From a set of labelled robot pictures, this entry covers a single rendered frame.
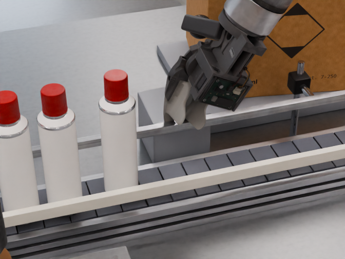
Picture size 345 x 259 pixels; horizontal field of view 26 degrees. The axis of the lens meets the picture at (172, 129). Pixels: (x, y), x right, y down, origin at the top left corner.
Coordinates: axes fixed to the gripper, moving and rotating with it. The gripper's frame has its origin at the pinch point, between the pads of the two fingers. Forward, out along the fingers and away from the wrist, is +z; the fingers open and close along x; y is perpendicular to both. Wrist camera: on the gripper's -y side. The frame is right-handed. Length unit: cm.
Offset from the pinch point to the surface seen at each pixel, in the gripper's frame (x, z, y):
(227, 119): 7.5, -3.8, 2.1
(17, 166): -23.1, 8.1, 8.3
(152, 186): -3.4, 5.6, 10.1
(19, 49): -7, 25, -49
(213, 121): 5.5, -2.8, 2.1
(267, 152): 17.1, -0.6, 3.6
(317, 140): 25.3, -4.9, 2.9
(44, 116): -21.7, 0.8, 5.8
